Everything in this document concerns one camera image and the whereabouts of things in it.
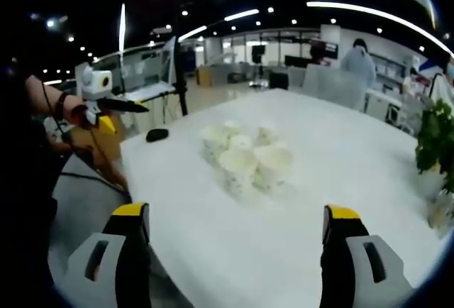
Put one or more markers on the person's left hand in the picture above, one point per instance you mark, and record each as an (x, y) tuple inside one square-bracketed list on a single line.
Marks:
[(78, 113)]

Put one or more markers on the short ceiling light strip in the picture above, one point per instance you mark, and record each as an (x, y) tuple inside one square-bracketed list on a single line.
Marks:
[(242, 14)]

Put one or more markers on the black monitor on stand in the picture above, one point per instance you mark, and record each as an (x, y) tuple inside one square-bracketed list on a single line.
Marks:
[(258, 52)]

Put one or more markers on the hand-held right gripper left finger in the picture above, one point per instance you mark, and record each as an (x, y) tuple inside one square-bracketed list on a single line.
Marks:
[(106, 269)]

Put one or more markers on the brown cardboard box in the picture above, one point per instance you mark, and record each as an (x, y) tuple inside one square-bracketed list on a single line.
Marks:
[(106, 148)]

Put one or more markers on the glass partition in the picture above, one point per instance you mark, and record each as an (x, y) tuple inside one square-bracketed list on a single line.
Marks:
[(142, 70)]

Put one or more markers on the white table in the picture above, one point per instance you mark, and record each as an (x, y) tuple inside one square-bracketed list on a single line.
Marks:
[(319, 215)]

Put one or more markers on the clear plant vase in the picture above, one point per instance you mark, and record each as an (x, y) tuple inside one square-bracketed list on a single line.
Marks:
[(440, 208)]

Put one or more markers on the small tan cardboard box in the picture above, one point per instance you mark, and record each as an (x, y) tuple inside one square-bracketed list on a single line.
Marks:
[(204, 75)]

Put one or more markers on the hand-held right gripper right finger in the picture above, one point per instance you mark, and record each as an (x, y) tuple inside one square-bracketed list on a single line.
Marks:
[(354, 272)]

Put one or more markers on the dark wristband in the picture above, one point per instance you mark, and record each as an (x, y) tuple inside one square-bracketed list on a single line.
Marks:
[(62, 104)]

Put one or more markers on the long curved ceiling light strip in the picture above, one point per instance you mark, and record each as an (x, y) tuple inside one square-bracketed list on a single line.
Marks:
[(386, 15)]

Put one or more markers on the translucent grey chair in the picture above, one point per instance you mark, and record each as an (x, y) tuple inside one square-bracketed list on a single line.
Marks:
[(333, 86)]

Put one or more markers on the cluster of white paper cups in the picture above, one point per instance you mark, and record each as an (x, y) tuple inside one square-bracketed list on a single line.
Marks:
[(244, 159)]

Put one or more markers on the small black oval device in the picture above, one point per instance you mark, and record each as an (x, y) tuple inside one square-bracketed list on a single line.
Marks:
[(157, 135)]

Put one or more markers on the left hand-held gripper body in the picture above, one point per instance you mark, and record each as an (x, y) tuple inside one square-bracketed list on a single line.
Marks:
[(90, 86)]

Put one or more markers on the green leafy plant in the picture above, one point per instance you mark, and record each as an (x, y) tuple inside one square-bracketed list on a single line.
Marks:
[(434, 137)]

